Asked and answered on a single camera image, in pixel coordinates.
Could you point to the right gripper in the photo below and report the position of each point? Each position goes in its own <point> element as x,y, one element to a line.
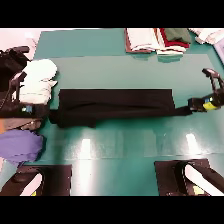
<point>195,104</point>

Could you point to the grey-brown garment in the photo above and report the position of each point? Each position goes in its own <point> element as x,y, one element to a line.
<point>16,123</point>

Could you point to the red garment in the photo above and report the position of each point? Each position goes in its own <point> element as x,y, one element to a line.
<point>174,44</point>

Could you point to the purple garment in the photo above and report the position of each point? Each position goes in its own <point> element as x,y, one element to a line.
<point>20,145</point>

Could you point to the white garment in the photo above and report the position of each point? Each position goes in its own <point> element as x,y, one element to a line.
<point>141,38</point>
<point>210,35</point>
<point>38,80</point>
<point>170,51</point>

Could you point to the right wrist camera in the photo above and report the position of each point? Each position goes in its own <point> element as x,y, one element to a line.
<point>209,72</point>

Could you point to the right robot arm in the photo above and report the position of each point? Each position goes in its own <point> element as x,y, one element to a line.
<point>212,102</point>

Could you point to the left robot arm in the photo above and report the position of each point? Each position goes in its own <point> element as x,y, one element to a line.
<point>30,185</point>

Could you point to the dark green garment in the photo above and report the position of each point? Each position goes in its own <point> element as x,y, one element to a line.
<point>178,34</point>

